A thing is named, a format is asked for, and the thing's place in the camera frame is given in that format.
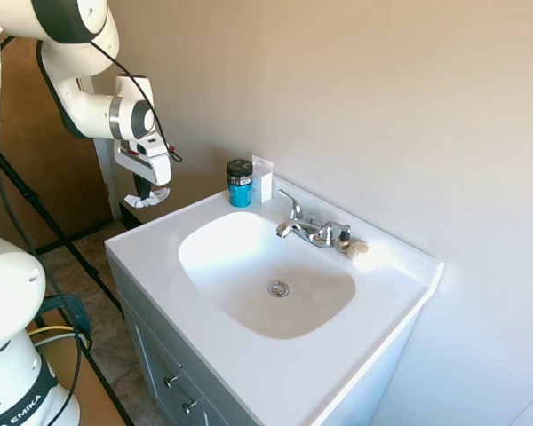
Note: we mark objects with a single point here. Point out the white vanity top with sink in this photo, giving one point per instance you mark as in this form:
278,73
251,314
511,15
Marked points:
160,266

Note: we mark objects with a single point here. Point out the white tissue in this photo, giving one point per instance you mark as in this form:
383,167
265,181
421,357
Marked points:
155,197

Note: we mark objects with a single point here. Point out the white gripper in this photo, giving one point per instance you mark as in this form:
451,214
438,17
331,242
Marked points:
153,171

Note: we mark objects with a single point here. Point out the black metal table clamp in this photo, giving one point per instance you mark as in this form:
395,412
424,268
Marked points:
73,310

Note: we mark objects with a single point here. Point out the blue jar with black lid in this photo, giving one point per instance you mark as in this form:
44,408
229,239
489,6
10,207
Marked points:
240,191

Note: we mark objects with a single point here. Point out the small white cardboard box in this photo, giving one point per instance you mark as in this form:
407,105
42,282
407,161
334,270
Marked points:
263,182

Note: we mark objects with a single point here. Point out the silver cabinet knob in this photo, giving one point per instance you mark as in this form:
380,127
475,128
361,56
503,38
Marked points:
171,381
187,404

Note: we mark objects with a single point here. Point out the small dark bottle gold cap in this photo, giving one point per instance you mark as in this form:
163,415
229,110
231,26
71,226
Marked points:
343,239

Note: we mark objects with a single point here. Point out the chrome sink drain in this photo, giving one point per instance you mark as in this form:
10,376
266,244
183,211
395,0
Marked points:
279,288

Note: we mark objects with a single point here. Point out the beige seashell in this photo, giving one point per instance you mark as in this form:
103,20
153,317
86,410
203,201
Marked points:
357,250

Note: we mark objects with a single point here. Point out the brown wooden door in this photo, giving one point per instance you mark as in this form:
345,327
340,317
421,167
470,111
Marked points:
35,177

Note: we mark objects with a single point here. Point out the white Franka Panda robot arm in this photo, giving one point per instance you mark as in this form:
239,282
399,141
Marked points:
80,102

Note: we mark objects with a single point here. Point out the grey vanity cabinet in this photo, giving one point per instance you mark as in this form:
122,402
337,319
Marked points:
146,346

